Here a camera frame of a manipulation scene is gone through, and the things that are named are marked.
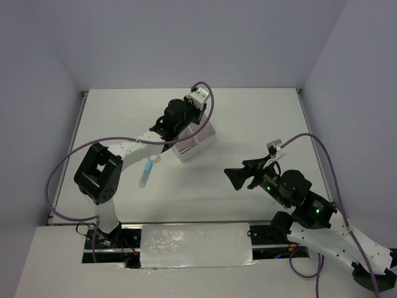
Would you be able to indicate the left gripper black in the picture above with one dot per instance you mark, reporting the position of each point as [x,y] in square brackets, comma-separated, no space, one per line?
[198,112]

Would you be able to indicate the light blue pen case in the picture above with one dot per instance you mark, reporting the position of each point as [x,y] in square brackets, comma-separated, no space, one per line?
[146,173]

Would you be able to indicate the clear tape dispenser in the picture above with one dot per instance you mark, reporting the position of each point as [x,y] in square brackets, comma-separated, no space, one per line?
[154,158]

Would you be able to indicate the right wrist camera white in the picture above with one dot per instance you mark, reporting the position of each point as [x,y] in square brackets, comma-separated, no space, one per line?
[275,152]

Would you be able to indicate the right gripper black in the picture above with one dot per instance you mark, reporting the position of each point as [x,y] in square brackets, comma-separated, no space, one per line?
[237,175]

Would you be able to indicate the pink mini stapler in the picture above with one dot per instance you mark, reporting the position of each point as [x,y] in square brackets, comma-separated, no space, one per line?
[183,151]

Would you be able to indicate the left white divided container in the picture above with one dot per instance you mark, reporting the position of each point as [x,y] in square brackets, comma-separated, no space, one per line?
[184,144]

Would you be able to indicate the right white divided container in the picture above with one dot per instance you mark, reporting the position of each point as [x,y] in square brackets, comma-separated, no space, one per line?
[206,137]

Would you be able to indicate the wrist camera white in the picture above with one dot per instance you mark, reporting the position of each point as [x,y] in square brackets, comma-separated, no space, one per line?
[199,97]
[275,152]

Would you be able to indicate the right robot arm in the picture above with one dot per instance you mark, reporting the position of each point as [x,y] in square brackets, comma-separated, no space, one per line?
[317,224]

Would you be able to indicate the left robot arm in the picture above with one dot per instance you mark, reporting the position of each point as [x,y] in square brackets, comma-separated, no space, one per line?
[99,173]

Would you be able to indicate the silver foil sheet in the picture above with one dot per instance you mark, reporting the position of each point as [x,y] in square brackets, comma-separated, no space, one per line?
[200,245]

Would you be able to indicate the white divided container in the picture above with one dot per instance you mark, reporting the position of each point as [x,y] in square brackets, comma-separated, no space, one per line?
[206,137]
[184,144]

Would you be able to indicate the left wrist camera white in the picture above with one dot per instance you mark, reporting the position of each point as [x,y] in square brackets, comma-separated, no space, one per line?
[199,97]

